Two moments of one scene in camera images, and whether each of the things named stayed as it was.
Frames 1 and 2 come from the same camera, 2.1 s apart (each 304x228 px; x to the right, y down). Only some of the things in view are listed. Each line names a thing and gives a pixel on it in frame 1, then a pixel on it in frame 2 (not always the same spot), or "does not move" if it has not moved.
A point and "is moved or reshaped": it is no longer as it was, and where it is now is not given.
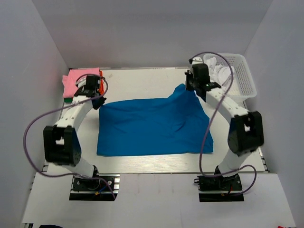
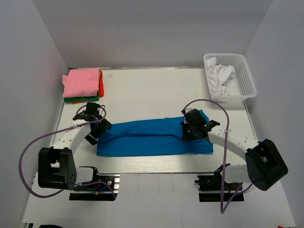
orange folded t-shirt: x=101 y=89 does not move
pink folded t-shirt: x=69 y=86 does not move
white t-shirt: x=220 y=74 does not move
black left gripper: x=99 y=102 → x=99 y=131
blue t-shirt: x=177 y=124 is moved or reshaped
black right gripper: x=190 y=83 → x=192 y=132
